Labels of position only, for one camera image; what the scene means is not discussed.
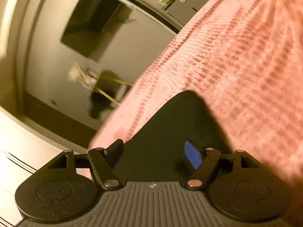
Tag grey dresser with knobs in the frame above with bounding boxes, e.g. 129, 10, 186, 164
157, 0, 216, 25

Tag black wall television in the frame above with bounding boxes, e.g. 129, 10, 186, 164
61, 0, 131, 62

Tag black pants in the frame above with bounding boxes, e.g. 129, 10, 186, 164
113, 91, 232, 183

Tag pink ribbed bed blanket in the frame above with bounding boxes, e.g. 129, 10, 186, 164
89, 0, 302, 226

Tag white round side table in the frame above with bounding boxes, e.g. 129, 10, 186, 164
91, 71, 133, 108

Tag black clothes pile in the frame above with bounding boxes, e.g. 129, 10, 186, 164
89, 92, 113, 121

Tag white items on side table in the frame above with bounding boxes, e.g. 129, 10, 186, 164
67, 61, 100, 90

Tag dark wooden door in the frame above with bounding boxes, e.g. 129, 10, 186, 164
25, 93, 101, 149

